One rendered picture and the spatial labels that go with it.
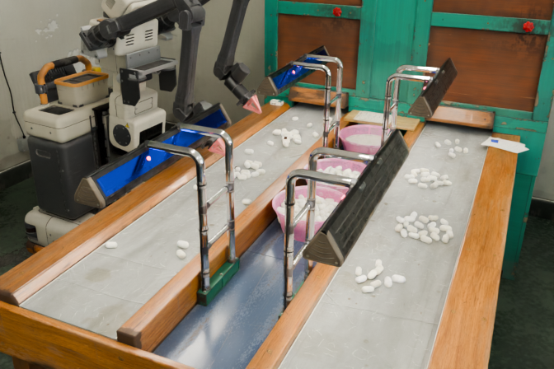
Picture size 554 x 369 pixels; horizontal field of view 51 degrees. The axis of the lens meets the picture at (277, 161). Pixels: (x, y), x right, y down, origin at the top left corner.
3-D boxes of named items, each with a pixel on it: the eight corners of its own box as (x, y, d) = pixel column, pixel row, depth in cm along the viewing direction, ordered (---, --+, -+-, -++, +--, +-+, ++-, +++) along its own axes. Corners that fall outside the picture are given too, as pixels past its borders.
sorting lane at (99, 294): (19, 312, 146) (18, 305, 145) (292, 110, 299) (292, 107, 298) (116, 346, 135) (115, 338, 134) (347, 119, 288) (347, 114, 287)
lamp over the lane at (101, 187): (73, 203, 132) (69, 174, 129) (209, 122, 185) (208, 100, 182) (101, 209, 129) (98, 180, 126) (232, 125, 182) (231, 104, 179)
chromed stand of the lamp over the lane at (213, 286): (147, 289, 163) (134, 142, 145) (185, 254, 180) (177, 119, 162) (206, 306, 156) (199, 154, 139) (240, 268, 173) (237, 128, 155)
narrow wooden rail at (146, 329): (119, 367, 138) (115, 330, 133) (346, 131, 290) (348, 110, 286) (138, 374, 136) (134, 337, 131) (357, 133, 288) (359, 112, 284)
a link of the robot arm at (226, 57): (249, -22, 245) (232, -24, 236) (259, -17, 242) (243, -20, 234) (223, 73, 261) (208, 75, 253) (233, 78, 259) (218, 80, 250)
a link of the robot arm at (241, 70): (225, 69, 260) (213, 71, 253) (239, 52, 254) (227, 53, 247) (240, 90, 257) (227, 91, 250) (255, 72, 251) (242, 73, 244)
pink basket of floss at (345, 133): (354, 170, 242) (355, 148, 238) (328, 147, 265) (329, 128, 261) (409, 162, 250) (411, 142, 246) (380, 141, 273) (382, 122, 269)
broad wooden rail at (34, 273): (-5, 343, 156) (-18, 285, 149) (270, 133, 309) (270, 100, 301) (28, 355, 151) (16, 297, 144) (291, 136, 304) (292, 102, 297)
